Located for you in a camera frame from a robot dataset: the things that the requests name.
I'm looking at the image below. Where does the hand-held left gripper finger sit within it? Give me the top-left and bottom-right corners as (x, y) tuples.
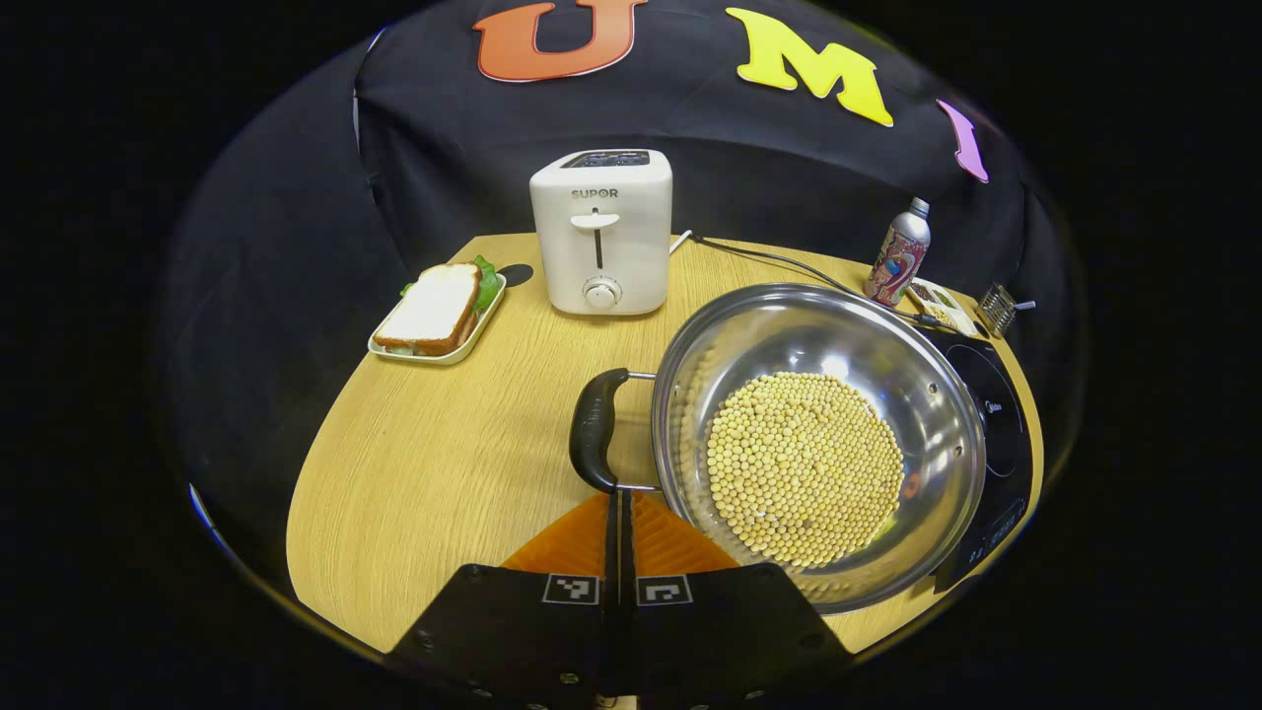
(619, 488), (854, 710)
(385, 488), (620, 710)

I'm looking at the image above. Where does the heap of yellow soybeans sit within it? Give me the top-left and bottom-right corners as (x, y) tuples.
(705, 371), (906, 571)

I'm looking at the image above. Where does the steel pot with black handles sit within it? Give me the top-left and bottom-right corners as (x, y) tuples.
(569, 283), (987, 616)

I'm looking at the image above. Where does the black induction cooktop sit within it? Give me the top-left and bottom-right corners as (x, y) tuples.
(912, 320), (1036, 595)

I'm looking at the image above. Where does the pale green rectangular tray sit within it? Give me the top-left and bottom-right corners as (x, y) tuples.
(367, 271), (508, 367)

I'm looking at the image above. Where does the sandwich with lettuce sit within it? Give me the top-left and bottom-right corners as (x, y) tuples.
(373, 256), (502, 358)

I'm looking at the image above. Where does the white toaster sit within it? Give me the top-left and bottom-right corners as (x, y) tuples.
(528, 148), (674, 318)

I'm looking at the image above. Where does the white divided dish of grains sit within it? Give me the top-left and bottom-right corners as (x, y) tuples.
(905, 278), (980, 336)

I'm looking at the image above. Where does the printed metal bottle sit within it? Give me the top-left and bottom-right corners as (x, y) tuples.
(864, 197), (932, 308)

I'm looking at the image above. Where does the black backdrop cloth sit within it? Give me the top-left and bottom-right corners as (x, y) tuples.
(158, 0), (1090, 593)

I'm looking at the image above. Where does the black power cable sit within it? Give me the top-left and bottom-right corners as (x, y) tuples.
(687, 232), (952, 331)

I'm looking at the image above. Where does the wire utensil holder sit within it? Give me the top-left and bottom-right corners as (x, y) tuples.
(976, 283), (1018, 339)

